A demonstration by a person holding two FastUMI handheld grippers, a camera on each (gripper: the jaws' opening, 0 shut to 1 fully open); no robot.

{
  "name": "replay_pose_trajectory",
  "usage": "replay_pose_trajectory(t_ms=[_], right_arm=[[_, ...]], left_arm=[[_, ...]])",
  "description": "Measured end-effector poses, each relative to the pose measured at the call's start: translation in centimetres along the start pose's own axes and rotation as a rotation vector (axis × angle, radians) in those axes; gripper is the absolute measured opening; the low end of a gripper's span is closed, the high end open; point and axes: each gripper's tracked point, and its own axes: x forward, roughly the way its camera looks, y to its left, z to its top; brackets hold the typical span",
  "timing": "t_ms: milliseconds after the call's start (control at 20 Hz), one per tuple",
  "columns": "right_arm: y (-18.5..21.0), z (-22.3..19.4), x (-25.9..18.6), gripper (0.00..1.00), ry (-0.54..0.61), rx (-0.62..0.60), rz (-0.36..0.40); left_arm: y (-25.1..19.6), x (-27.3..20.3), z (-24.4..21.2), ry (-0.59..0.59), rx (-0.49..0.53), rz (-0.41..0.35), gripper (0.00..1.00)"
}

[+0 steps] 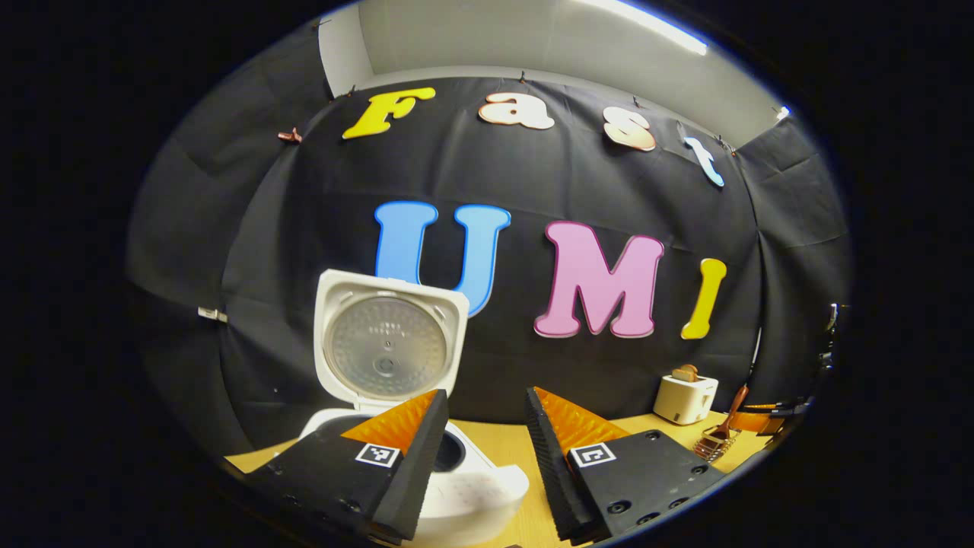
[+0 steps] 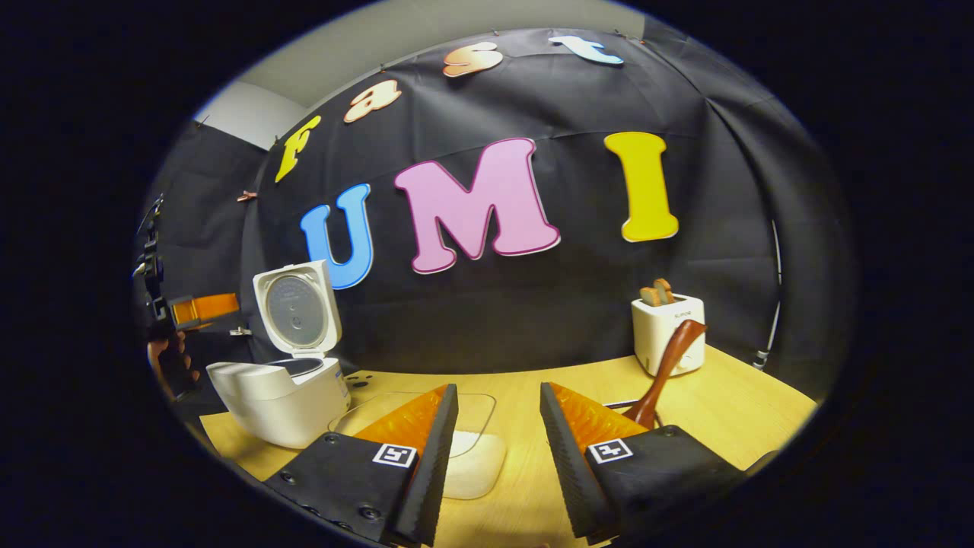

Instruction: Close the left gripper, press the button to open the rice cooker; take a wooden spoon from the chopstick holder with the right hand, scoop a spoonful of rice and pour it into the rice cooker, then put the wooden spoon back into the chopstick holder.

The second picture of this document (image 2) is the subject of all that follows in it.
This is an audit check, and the black backdrop cloth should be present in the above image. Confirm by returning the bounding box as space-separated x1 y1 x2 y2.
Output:
141 27 857 419

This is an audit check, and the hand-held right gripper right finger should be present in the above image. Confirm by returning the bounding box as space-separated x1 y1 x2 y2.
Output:
540 382 750 546

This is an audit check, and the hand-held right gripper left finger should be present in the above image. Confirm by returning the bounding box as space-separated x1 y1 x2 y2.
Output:
263 384 460 547

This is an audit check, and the white toaster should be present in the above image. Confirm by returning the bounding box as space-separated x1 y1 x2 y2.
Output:
632 294 706 377

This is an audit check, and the brown wooden spoon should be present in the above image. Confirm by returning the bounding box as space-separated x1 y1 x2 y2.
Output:
624 320 708 429

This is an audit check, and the white rice cooker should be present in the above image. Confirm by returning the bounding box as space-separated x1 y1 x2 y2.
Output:
206 260 352 450

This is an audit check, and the white wall cable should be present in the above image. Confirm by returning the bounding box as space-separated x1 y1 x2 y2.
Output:
753 219 783 371

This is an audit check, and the clear plastic container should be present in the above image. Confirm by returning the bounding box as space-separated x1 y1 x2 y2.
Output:
327 390 508 501

